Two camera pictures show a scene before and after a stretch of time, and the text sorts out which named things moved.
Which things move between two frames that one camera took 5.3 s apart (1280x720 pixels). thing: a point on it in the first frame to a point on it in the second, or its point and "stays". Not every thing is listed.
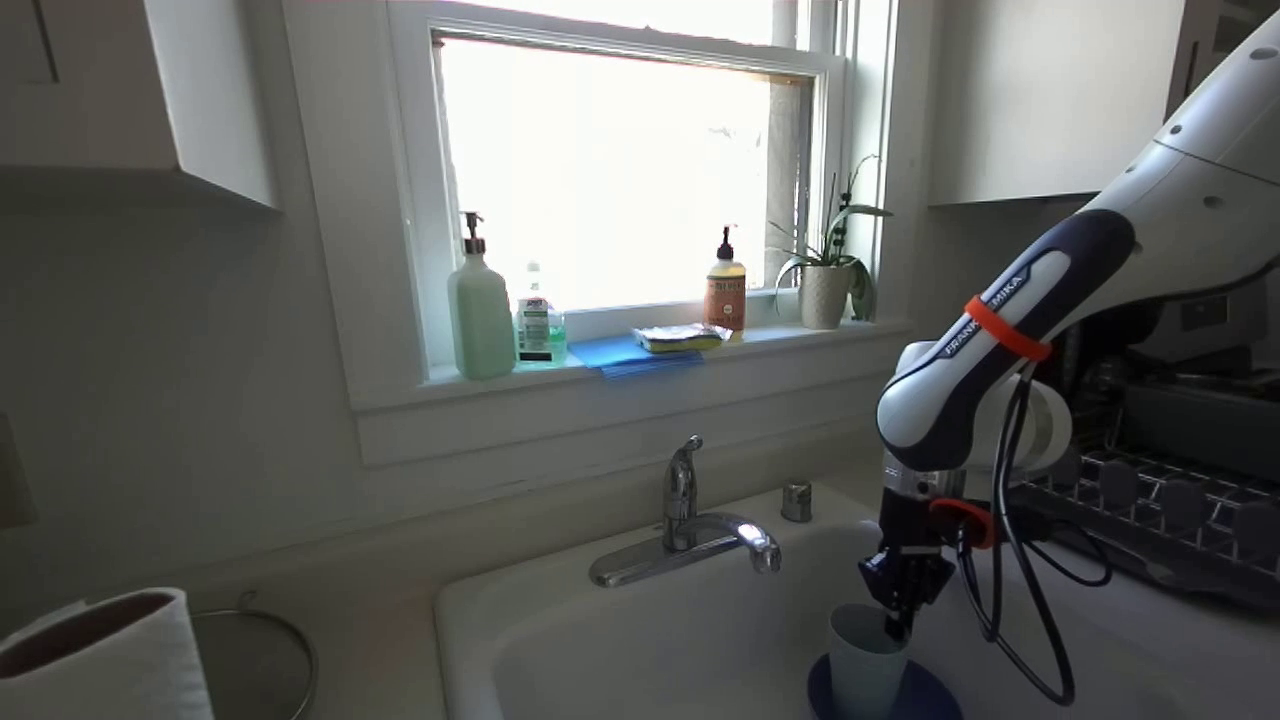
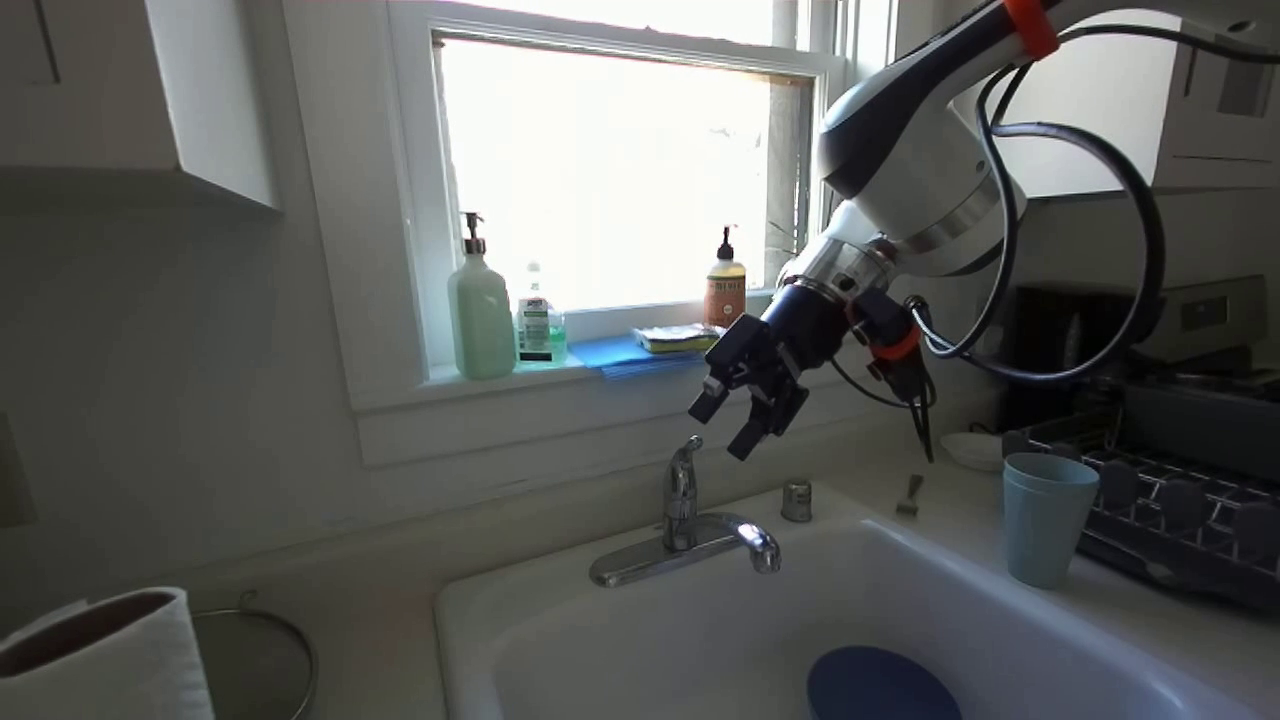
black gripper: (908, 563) to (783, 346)
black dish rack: (1163, 526) stays
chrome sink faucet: (686, 530) stays
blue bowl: (922, 692) stays
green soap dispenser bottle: (481, 312) stays
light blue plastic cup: (864, 660) to (1044, 499)
